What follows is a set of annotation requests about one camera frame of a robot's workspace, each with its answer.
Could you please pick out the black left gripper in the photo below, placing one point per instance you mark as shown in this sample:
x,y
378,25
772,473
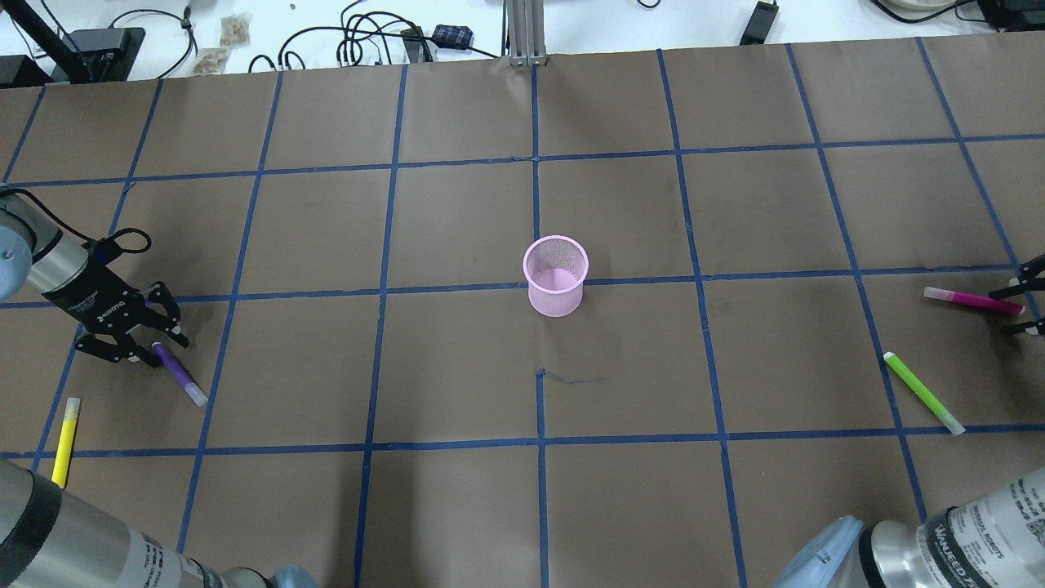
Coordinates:
x,y
92,305

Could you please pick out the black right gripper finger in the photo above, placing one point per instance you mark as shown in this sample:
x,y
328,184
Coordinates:
x,y
1029,278
1033,328

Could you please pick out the purple marker pen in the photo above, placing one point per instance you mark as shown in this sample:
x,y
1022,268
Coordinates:
x,y
175,367

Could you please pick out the pink marker pen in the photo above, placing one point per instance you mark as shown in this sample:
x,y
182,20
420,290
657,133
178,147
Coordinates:
x,y
983,303

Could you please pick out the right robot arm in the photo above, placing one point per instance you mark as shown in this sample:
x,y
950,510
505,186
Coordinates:
x,y
960,351

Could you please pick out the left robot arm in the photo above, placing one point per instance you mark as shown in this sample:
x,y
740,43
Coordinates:
x,y
71,271

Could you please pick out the pink mesh cup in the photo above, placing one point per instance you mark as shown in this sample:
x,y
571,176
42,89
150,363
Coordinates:
x,y
555,270

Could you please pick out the green highlighter pen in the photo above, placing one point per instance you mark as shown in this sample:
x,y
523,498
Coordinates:
x,y
922,392

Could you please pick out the yellow highlighter pen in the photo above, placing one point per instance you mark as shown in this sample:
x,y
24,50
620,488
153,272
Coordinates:
x,y
65,444

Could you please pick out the black power adapter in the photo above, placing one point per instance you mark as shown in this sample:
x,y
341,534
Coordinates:
x,y
759,23

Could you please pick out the aluminium frame post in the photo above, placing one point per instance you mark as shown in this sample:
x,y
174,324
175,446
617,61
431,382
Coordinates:
x,y
524,36

